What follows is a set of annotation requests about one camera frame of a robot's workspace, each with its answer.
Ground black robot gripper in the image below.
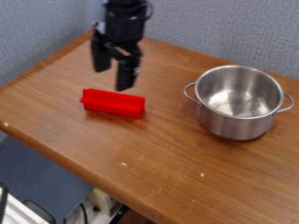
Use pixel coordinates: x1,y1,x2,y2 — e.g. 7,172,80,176
91,0,154,91

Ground red rectangular block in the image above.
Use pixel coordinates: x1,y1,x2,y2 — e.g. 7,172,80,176
80,88,146,119

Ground stainless steel pot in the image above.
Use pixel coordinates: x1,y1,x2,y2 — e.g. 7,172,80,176
183,65,295,141

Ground white items under table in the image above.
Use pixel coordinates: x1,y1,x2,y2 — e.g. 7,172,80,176
62,188,129,224

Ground black and white chair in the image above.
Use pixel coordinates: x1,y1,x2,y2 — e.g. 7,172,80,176
0,182,56,224

